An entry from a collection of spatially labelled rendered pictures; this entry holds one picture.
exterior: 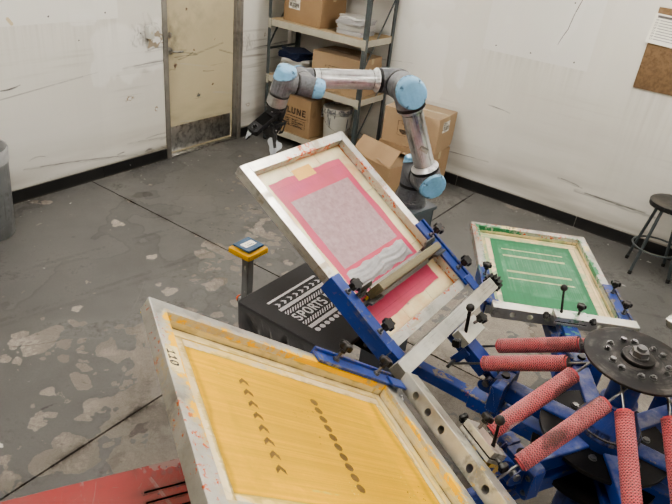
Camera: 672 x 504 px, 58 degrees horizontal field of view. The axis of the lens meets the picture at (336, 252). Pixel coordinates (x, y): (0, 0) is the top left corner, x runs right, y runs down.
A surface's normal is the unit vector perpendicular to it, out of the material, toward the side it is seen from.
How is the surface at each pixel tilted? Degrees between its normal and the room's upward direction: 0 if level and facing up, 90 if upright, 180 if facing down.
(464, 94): 90
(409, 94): 83
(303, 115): 90
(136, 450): 0
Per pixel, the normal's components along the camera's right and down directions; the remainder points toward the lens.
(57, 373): 0.10, -0.87
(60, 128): 0.80, 0.36
